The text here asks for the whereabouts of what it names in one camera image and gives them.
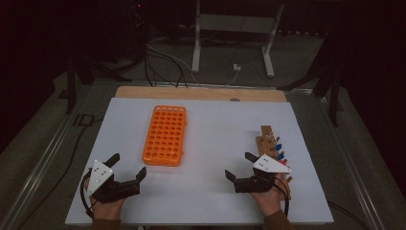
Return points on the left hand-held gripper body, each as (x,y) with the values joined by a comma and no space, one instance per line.
(100,177)

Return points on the wooden test tube rack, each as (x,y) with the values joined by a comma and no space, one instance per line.
(266,140)

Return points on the grey metal stand frame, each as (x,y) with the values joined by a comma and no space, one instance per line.
(236,23)

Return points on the white table mat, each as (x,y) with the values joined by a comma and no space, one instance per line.
(217,143)

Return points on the white plug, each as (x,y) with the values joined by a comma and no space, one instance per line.
(236,67)

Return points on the person's left hand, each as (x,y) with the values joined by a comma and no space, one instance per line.
(107,209)

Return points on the aluminium frame rail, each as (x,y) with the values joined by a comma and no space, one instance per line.
(41,163)
(351,169)

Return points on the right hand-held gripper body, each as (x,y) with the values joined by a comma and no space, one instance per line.
(255,183)

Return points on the person's right hand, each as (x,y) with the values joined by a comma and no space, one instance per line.
(271,201)

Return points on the orange plastic test tube rack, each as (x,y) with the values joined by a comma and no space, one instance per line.
(166,134)

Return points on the blue capped test tube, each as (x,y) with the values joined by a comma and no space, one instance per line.
(280,156)
(278,147)

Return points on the black tripod stand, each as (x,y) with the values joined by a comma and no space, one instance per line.
(333,96)

